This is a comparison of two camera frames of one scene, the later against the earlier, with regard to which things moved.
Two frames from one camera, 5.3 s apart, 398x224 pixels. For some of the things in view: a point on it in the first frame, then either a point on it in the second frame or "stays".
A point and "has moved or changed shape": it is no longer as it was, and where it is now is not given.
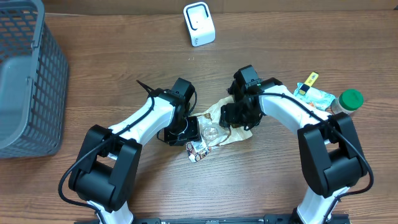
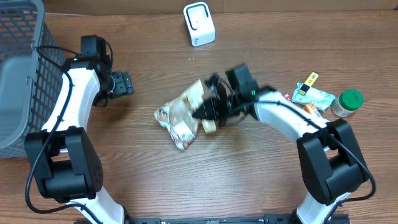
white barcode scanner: [200, 23] stays
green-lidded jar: [349, 101] stays
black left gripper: [191, 131] to [123, 83]
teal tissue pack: [319, 99] stays
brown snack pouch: [213, 133] has moved or changed shape
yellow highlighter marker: [310, 81] stays
